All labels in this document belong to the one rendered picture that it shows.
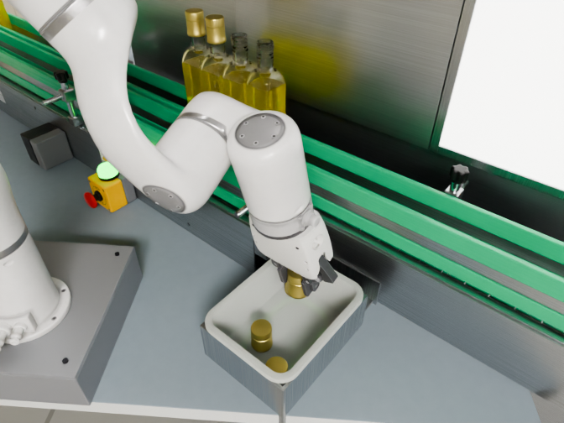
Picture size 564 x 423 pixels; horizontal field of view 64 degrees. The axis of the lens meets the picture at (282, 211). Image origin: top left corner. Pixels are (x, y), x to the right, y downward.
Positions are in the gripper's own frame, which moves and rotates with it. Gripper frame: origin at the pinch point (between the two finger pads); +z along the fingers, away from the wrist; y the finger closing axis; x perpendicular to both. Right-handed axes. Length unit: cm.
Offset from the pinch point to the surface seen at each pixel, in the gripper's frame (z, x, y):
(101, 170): 8, -2, 56
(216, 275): 17.5, 1.7, 21.5
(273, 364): 8.1, 11.1, -1.8
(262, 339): 9.7, 8.6, 2.5
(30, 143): 11, 0, 84
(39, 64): 7, -20, 105
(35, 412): 82, 53, 79
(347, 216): 6.9, -16.9, 2.2
